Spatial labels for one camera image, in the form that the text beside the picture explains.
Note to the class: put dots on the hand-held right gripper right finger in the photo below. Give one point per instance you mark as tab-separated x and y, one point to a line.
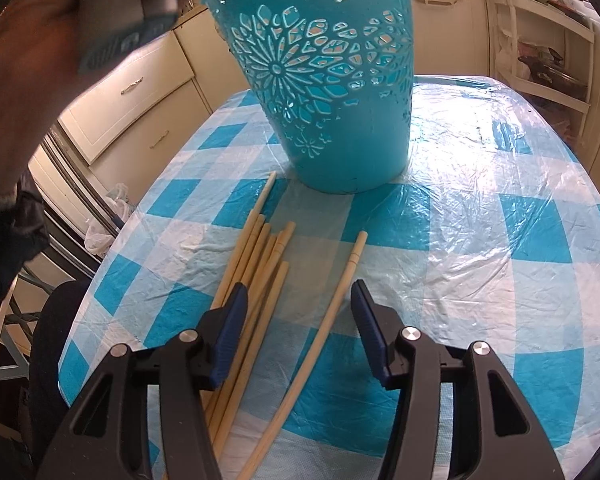
367	325

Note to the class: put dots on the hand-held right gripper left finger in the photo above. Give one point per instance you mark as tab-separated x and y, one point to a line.
235	325

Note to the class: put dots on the light wooden chopstick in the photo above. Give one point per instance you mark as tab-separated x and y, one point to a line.
330	310

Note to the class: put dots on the pile of wooden chopsticks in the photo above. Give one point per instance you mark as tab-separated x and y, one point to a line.
260	260

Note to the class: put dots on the blue perforated plastic basket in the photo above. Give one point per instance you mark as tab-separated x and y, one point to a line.
350	135

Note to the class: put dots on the person's left hand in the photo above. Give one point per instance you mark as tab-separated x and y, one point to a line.
35	75

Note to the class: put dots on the cream drawer cabinet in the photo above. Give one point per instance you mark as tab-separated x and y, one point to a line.
130	110

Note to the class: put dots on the blue white checkered tablecloth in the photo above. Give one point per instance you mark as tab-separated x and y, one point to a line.
480	260

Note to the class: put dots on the white plastic bag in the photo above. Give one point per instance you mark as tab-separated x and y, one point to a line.
105	225

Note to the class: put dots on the dark lidded pot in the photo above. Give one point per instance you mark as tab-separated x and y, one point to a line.
555	75

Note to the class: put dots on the white shelf rack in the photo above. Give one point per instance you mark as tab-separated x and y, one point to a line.
580	35

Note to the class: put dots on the cream wall cupboard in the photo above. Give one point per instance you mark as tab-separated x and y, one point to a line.
455	40

